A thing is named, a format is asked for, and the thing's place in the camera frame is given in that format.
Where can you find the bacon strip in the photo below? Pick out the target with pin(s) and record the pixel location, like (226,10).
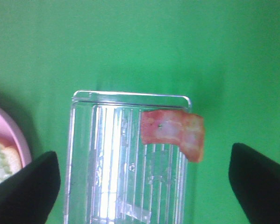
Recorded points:
(177,127)

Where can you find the toast bread slice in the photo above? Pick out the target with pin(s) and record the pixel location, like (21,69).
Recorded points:
(16,160)

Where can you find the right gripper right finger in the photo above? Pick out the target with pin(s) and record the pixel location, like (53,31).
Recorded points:
(255,181)

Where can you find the green tablecloth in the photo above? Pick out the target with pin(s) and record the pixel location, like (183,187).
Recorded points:
(223,54)

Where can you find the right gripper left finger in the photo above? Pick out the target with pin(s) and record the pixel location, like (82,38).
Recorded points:
(29,196)

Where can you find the pink round plate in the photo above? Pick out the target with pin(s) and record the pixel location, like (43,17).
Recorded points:
(11,133)

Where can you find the right clear plastic tray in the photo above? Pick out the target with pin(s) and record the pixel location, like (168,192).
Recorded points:
(112,177)

